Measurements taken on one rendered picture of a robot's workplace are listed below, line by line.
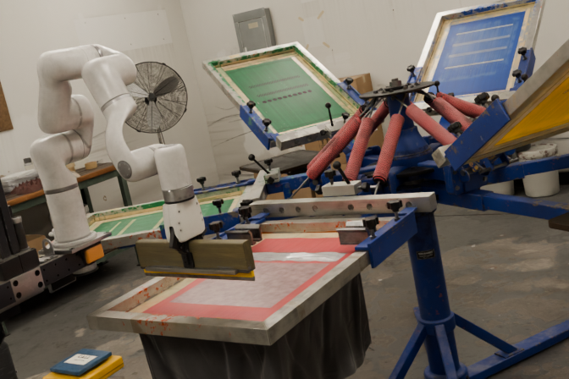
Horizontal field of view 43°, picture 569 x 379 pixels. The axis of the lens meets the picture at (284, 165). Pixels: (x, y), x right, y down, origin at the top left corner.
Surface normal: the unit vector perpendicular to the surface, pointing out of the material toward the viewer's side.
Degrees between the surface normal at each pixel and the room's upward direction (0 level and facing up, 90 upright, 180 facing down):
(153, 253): 90
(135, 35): 90
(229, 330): 90
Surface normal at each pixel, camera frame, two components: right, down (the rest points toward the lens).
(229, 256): -0.54, 0.25
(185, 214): 0.78, -0.03
